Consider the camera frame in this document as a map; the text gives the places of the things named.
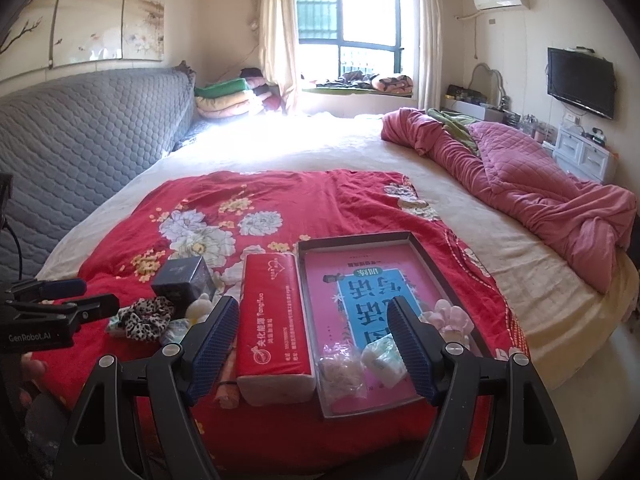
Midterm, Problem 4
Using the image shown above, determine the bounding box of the white drawer cabinet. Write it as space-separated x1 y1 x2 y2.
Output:
555 125 618 183

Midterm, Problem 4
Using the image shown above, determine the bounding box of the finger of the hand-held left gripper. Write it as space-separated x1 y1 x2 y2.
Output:
14 295 121 333
10 277 87 302

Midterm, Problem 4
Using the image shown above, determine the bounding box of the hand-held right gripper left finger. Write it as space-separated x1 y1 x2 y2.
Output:
52 296 240 480

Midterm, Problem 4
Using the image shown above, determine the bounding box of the black television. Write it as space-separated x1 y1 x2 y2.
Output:
546 47 616 121

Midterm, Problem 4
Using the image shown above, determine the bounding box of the white plush bear keychain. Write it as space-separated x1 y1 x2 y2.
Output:
186 294 216 322

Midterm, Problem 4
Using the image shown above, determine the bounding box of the pink book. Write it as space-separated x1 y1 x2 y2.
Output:
305 250 446 413

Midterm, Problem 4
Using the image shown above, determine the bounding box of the stack of folded blankets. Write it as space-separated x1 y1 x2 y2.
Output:
194 67 281 121

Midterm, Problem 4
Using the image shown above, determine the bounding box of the clear plastic bag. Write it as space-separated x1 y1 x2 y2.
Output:
317 345 365 406

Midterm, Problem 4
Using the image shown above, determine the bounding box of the long red tissue pack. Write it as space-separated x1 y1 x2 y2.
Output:
236 253 317 406

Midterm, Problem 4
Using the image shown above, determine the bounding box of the grey quilted headboard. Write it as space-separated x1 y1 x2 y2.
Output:
0 67 197 281

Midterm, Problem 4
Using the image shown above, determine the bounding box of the red floral blanket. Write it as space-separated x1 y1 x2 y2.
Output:
30 170 516 461

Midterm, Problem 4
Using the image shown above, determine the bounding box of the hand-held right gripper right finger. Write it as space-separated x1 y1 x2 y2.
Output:
392 296 578 480

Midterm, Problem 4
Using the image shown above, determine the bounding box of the leopard print scrunchie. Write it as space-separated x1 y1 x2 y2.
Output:
117 296 173 343

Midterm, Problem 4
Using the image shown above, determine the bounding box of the floral wall poster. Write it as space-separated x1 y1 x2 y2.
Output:
0 0 166 68

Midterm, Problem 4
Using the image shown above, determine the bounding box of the black cable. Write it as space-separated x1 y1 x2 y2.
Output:
2 217 25 283

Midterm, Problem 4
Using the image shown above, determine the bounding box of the pink quilt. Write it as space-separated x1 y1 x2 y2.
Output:
381 107 638 293

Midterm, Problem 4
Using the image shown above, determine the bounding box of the dark patterned pillow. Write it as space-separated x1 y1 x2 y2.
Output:
172 117 221 151

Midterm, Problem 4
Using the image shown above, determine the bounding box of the cream curtain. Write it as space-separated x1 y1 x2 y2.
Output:
257 0 301 116
410 0 446 111

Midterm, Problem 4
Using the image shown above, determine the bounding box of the white floral scrunchie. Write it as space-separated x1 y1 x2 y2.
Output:
420 299 473 333

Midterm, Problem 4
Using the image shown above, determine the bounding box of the green floral tissue pack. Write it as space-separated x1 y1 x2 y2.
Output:
160 317 193 346

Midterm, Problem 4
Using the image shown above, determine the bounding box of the bed with cream sheet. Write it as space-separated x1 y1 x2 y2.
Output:
35 110 640 391

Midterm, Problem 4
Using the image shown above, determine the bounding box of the small barcode tissue pack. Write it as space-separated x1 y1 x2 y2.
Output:
361 337 408 388

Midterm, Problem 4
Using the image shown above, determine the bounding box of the window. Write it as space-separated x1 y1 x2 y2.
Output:
295 0 403 86

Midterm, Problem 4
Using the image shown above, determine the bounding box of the brown patterned blanket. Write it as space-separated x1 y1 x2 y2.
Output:
370 74 415 95

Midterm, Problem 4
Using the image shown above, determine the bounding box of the person's left hand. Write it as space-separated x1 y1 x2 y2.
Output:
15 351 50 411

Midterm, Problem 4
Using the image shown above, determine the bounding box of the vanity mirror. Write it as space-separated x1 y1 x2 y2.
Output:
470 62 506 106

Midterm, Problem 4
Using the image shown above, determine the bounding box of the grey dressing table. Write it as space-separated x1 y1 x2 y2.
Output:
442 95 506 121

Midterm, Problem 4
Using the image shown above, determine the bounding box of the green cloth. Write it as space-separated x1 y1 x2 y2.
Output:
427 109 483 153

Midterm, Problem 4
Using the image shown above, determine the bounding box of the dark shiny box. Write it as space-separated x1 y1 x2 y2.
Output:
151 256 217 306

